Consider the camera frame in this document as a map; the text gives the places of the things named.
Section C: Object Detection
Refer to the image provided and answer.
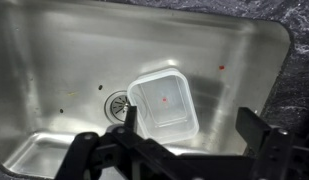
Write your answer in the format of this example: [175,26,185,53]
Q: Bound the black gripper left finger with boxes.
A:
[55,105,162,180]

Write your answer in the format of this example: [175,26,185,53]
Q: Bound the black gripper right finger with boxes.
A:
[235,107,309,180]

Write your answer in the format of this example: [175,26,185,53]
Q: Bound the clear rectangular plastic container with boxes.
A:
[126,67,200,145]

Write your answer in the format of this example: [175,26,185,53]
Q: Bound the steel sink drain strainer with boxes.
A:
[103,90,149,124]

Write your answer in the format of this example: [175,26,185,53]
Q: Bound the stainless steel sink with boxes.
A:
[0,0,292,180]

